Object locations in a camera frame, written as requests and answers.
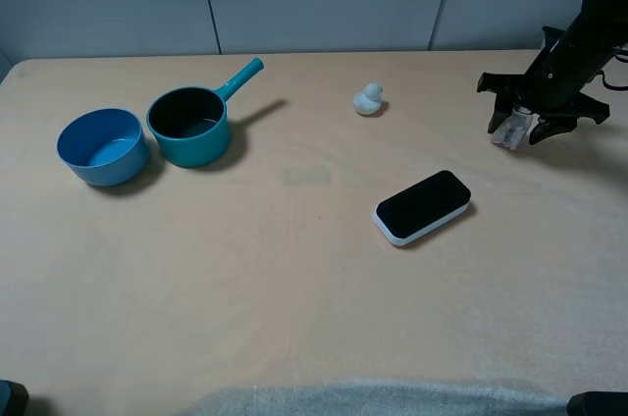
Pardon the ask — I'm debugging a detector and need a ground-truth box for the clear candy bottle silver cap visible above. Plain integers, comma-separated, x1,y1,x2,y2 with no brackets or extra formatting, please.
491,108,533,150

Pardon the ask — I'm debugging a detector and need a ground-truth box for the black cable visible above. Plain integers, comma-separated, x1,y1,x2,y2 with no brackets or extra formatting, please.
595,42,628,91

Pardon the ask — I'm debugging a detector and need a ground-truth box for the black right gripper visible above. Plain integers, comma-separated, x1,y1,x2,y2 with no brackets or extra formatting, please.
477,26,610,145

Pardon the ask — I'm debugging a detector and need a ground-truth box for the teal saucepan with handle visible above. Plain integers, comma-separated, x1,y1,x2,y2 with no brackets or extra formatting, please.
146,58,264,168

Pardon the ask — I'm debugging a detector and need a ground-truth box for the blue plastic bowl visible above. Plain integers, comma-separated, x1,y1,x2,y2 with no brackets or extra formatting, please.
57,108,150,187

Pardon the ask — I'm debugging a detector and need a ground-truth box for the black and white eraser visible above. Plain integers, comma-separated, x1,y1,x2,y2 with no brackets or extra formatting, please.
373,170,471,246

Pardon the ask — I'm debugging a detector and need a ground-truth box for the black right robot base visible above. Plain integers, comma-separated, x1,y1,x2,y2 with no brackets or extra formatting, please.
566,391,628,416

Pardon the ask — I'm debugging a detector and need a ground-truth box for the white rubber duck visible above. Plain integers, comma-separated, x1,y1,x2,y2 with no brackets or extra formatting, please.
353,83,383,116

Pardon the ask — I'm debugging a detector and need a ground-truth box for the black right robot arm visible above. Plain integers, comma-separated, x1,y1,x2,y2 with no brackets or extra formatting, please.
477,0,627,150

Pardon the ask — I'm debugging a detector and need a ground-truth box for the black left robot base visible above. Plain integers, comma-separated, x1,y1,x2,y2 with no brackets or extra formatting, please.
0,380,29,416

